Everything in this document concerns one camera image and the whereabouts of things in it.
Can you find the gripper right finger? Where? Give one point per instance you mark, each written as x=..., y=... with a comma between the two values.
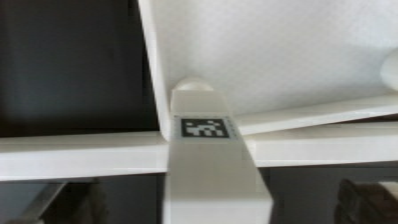
x=391, y=188

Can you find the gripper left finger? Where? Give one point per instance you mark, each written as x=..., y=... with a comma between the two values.
x=32, y=214

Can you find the white desk leg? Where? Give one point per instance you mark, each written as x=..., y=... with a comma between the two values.
x=215, y=191

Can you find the white desk top tray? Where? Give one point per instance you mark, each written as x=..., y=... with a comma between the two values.
x=288, y=54

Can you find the white U-shaped fence frame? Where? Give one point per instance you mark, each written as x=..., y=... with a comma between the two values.
x=91, y=155

